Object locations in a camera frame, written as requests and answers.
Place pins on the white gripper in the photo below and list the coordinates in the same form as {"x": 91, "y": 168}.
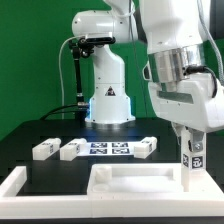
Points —
{"x": 192, "y": 105}

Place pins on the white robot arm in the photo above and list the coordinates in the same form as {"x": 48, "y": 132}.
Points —
{"x": 173, "y": 30}

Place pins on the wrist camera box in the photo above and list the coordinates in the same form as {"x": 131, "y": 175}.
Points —
{"x": 147, "y": 74}

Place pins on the fiducial marker sheet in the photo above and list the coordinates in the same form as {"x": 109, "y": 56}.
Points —
{"x": 110, "y": 148}

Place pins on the white desk tabletop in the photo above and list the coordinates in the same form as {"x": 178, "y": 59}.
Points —
{"x": 153, "y": 181}

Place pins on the white U-shaped fence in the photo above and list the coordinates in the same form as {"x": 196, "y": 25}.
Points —
{"x": 14, "y": 206}

